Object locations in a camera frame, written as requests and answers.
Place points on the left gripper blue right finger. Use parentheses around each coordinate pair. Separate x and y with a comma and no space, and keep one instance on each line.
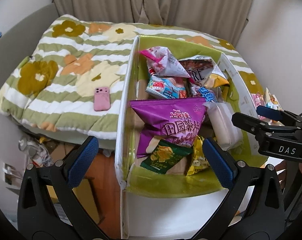
(221,163)

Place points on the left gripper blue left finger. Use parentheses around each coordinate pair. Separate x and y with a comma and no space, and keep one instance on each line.
(80,160)

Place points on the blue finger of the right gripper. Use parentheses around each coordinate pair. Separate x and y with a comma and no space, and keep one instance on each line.
(269,113)

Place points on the white orange cartoon snack bag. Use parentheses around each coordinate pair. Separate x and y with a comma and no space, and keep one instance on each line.
(271,101)

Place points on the yellow Pillows snack bag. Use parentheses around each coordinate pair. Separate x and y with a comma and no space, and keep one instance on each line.
(198,159)

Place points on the clear white wafer pack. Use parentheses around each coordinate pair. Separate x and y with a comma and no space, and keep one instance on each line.
(220,114)

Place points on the green snack bag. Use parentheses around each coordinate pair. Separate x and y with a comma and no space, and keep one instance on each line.
(165,156)

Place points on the purple chips bag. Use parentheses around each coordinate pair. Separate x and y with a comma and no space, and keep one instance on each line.
(174,120)

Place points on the dark red blue snack bag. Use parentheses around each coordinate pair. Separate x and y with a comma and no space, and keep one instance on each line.
(203,92)

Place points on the green cardboard box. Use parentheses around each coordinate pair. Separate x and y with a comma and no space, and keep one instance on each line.
(173,205)

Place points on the white yellow Tayto chips bag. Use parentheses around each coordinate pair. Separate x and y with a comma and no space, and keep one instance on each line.
(204,71)

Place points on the red white blue snack bag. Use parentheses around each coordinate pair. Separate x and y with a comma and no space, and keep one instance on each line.
(166,87)

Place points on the pink marshmallow bag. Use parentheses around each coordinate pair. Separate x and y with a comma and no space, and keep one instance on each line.
(161,62)

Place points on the person's right hand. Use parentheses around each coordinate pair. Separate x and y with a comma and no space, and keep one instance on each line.
(282,169)

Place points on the pink smartphone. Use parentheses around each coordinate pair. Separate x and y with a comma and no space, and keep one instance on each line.
(102,99)

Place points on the green striped floral duvet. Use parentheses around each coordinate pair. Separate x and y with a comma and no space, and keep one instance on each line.
(52,91)

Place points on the beige curtain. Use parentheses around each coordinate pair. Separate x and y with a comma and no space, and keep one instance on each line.
(221,18)

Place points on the grey headboard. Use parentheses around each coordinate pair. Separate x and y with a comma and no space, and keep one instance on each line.
(21,40)

